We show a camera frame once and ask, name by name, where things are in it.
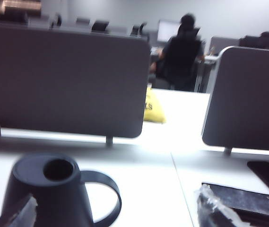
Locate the taped black right gripper left finger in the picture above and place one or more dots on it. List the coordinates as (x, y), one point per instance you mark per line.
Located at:
(18, 215)

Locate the plastic-wrapped black right gripper right finger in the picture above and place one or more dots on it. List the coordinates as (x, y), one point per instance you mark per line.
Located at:
(212, 210)

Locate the dark grey watering can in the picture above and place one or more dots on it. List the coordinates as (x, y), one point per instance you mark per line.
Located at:
(42, 189)

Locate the black flat plate with screws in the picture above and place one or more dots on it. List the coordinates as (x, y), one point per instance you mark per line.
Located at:
(247, 198)

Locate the black smartphone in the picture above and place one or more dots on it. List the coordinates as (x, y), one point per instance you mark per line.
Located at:
(266, 172)

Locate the yellow plastic bag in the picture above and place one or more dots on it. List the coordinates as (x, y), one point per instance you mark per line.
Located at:
(153, 113)

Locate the white-edged grey desk divider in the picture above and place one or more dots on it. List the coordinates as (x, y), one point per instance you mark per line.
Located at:
(250, 99)

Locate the wide grey desk divider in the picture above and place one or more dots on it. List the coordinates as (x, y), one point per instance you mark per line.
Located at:
(65, 82)

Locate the black mesh office chair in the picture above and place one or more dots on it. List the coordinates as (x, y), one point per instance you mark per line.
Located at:
(181, 59)

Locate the black computer monitor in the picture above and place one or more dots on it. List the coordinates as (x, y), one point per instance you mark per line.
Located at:
(262, 43)

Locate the white lit computer monitor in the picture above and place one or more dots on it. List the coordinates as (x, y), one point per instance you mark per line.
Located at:
(167, 30)

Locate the seated person in dark shirt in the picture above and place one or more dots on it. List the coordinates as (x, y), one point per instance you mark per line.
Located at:
(187, 21)

